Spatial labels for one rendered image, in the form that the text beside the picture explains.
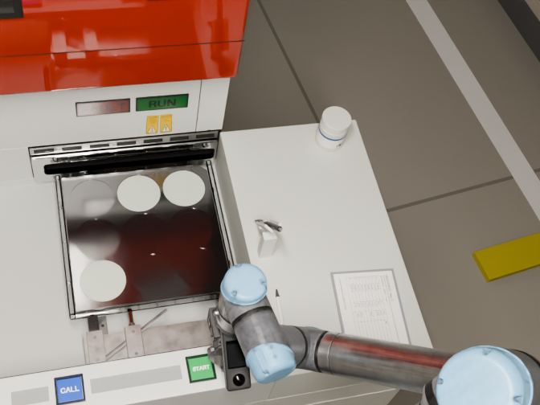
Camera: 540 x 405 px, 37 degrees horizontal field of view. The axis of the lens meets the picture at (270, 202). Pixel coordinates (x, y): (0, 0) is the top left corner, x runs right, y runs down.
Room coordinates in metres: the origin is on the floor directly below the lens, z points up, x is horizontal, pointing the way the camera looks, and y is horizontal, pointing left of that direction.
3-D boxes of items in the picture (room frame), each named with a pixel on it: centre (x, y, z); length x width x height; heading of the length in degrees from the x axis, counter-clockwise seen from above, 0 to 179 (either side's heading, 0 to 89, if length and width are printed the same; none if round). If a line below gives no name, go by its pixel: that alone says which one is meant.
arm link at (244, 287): (0.61, 0.00, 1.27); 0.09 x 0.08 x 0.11; 36
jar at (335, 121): (1.23, -0.10, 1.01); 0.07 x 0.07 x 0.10
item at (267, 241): (0.89, -0.01, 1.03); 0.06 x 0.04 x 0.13; 26
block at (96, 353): (0.58, 0.27, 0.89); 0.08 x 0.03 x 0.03; 26
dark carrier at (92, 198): (0.88, 0.26, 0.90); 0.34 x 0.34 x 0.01; 26
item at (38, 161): (1.06, 0.36, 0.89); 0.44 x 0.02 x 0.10; 116
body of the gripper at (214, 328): (0.62, 0.01, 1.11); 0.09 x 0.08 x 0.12; 26
